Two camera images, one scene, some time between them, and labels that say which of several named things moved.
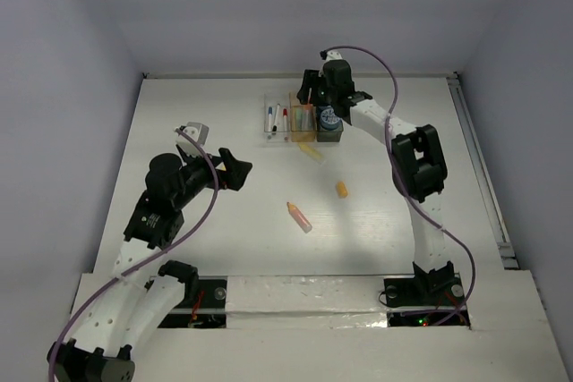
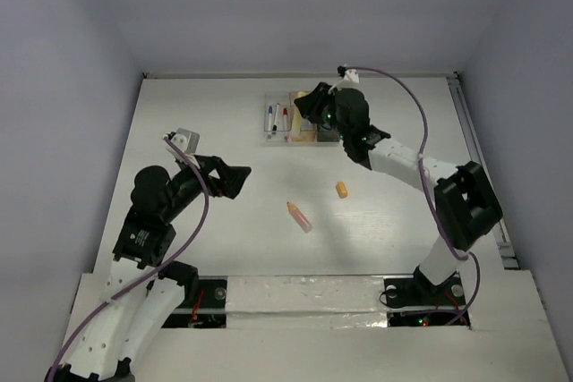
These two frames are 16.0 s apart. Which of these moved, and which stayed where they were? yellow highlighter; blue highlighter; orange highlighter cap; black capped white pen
Moved: yellow highlighter
Stayed: blue highlighter; orange highlighter cap; black capped white pen
